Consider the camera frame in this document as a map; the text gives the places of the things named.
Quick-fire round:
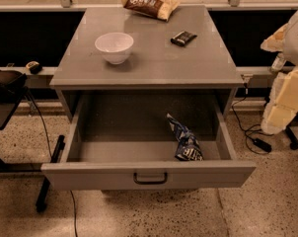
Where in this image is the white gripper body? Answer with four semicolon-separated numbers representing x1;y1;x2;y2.
261;66;298;134

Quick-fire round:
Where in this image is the blue chip bag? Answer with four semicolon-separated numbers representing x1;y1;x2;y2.
167;114;203;161

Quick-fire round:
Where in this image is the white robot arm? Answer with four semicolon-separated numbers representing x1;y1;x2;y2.
261;10;298;134

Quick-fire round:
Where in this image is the grey drawer cabinet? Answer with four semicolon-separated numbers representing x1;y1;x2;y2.
50;5;243;117

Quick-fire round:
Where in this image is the open grey top drawer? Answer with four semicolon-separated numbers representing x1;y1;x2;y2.
41;94;256;191

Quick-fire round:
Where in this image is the brown chip bag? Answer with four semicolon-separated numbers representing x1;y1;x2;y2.
121;0;180;21

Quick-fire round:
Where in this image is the small clear bottle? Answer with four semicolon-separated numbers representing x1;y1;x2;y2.
270;52;286;72

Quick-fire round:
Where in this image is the black stand leg right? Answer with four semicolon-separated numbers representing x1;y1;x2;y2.
285;126;298;150

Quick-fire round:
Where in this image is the small black snack packet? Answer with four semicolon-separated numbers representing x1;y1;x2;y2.
171;31;196;46

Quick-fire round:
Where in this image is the white bowl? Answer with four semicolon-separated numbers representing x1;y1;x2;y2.
95;33;134;64

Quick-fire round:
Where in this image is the small black yellow gadget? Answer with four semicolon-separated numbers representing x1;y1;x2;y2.
26;61;42;74

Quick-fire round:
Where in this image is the black side table stand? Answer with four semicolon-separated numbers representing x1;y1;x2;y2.
0;86;66;213

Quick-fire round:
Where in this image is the black device on side table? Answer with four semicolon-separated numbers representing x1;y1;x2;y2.
0;70;27;103

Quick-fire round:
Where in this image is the black power adapter with cable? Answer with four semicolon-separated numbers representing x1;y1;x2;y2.
232;83;272;155

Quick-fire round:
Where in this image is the black drawer handle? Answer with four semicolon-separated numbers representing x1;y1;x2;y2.
133;173;168;186

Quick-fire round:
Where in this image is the thin black floor cable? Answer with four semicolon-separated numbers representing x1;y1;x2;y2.
26;91;80;237

